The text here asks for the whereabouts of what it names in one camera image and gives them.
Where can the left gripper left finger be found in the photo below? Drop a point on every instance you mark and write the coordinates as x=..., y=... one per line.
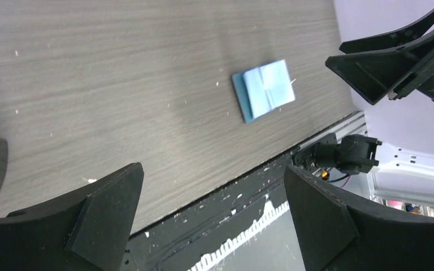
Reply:
x=85, y=229

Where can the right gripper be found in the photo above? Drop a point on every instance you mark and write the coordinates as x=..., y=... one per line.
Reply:
x=391, y=64

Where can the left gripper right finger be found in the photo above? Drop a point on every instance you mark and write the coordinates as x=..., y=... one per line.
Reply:
x=338, y=230

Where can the blue leather card holder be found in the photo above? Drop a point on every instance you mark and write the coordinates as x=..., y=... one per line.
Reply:
x=262, y=89

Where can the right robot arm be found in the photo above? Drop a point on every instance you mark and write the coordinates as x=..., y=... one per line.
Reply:
x=354, y=154

